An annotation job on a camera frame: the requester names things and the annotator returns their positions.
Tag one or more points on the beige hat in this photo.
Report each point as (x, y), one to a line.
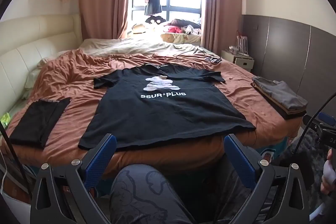
(139, 29)

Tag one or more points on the pile of clothes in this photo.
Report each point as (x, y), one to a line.
(181, 26)

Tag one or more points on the black and white mask plush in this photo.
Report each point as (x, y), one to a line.
(155, 19)

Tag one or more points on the black bear print t-shirt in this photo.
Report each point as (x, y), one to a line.
(162, 113)

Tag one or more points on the folded tan garment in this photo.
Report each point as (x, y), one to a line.
(290, 110)

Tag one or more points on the white and red rack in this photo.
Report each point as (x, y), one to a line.
(242, 43)

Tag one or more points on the person's right hand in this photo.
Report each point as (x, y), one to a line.
(327, 183)

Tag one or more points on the small black device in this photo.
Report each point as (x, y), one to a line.
(213, 59)

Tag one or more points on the folded grey garment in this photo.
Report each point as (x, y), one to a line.
(283, 91)

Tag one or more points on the white pillow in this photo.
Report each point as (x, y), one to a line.
(36, 69)

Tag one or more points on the teal printed bed sheet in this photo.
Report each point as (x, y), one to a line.
(267, 153)

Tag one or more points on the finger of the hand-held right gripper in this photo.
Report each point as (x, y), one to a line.
(326, 117)

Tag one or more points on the white nightstand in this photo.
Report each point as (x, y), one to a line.
(244, 62)

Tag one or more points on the folded black garment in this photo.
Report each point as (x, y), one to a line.
(36, 121)

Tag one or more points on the beige duvet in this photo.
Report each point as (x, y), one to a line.
(131, 47)

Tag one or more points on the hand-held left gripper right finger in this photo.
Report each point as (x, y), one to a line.
(240, 161)

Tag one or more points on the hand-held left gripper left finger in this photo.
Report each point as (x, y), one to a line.
(101, 161)

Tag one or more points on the teddy bear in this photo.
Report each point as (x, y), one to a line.
(169, 37)

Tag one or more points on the person's patterned trousers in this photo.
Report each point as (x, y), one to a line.
(141, 195)

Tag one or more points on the bed with brown blanket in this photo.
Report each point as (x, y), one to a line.
(78, 87)

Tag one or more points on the green packet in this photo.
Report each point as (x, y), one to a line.
(4, 119)

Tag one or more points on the cream padded headboard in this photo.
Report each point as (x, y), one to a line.
(26, 43)

